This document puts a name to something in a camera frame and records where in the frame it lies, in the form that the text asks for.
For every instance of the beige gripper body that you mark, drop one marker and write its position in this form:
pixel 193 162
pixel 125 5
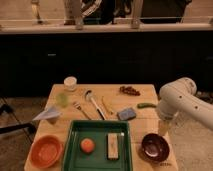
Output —
pixel 163 127

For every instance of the dark maroon bowl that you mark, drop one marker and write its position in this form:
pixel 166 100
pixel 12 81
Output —
pixel 155 148

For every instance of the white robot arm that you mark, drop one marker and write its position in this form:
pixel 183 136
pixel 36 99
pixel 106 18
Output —
pixel 179 96

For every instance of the wooden rectangular block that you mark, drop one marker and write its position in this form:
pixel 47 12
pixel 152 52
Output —
pixel 112 146

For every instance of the yellow thin stick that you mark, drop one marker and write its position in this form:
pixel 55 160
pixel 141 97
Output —
pixel 107 106

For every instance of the green plastic tray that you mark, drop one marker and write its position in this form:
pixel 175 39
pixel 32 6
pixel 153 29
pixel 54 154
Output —
pixel 76 160

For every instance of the orange fruit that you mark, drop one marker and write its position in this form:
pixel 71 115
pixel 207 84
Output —
pixel 87 145

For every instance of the metal fork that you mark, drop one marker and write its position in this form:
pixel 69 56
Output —
pixel 78 106

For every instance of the small white cup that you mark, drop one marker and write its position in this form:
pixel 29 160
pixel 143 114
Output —
pixel 70 83

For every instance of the orange bowl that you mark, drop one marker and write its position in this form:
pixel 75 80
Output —
pixel 46 151

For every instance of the black stand leg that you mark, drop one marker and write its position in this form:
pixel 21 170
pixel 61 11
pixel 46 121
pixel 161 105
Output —
pixel 6 108

